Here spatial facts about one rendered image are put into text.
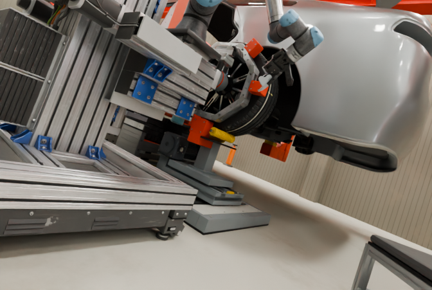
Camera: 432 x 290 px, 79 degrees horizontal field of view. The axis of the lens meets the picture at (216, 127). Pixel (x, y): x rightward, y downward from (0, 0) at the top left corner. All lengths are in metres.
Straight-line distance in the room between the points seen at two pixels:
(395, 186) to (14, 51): 5.41
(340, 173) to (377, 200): 0.74
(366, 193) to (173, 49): 5.05
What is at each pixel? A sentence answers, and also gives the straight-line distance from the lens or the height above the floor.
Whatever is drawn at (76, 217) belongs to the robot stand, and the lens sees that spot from 0.89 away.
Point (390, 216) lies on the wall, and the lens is 5.57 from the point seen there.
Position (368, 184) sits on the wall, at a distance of 5.61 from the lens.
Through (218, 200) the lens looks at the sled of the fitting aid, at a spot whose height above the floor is 0.12.
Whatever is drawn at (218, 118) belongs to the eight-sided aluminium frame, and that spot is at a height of 0.60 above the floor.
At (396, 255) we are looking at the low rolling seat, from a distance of 1.00.
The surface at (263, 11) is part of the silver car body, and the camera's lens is 2.44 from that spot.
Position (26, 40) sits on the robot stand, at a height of 0.55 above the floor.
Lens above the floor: 0.45
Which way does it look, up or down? 3 degrees up
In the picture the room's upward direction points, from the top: 20 degrees clockwise
